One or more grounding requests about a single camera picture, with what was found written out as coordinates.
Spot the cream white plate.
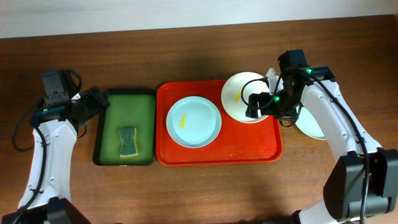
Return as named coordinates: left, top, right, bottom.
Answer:
left=221, top=72, right=269, bottom=123

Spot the light blue plate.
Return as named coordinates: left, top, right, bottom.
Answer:
left=166, top=96, right=222, bottom=149

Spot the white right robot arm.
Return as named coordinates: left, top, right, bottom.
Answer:
left=244, top=66, right=397, bottom=223

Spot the pale green plate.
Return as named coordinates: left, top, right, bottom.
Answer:
left=295, top=106, right=326, bottom=140

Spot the yellow green sponge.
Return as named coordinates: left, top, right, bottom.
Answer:
left=119, top=127, right=139, bottom=158

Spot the red plastic tray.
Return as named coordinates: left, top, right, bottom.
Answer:
left=155, top=80, right=282, bottom=167

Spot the green plastic tray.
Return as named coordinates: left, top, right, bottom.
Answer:
left=93, top=88, right=156, bottom=166

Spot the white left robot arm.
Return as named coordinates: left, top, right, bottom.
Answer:
left=1, top=86, right=109, bottom=223

